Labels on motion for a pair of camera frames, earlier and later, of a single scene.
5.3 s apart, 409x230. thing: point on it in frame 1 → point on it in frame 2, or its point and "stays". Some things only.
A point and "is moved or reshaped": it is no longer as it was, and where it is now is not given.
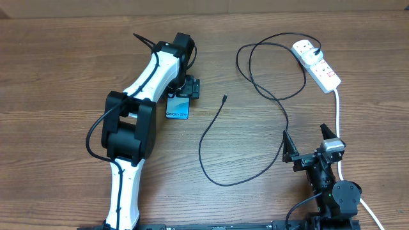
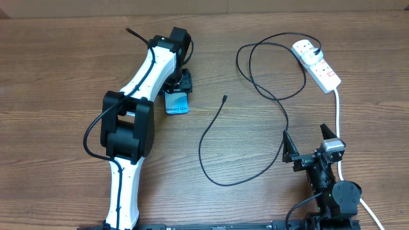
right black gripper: [303, 160] stays
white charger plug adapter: [310, 57] stays
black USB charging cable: [254, 43] → [255, 84]
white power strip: [321, 71] stays
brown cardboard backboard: [28, 9] stays
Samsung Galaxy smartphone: [177, 107] is moved or reshaped
